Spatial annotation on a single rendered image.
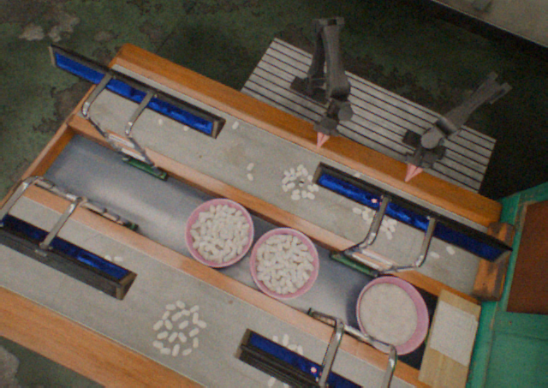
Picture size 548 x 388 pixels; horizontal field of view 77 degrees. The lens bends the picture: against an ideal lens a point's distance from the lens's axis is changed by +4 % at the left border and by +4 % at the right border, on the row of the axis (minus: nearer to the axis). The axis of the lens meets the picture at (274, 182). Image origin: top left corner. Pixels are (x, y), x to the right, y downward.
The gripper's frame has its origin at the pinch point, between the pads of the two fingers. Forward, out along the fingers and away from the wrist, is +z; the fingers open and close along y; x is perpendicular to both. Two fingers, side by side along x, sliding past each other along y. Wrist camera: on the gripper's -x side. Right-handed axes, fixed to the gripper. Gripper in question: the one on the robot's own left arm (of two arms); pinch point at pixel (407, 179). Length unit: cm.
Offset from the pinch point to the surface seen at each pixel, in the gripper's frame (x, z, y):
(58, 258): -68, 46, -88
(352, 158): 10.1, 3.3, -21.7
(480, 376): -33, 44, 44
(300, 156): 6.9, 11.5, -42.4
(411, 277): -13.2, 31.4, 16.8
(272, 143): 7, 12, -56
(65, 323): -55, 84, -90
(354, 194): -31.1, 5.5, -20.4
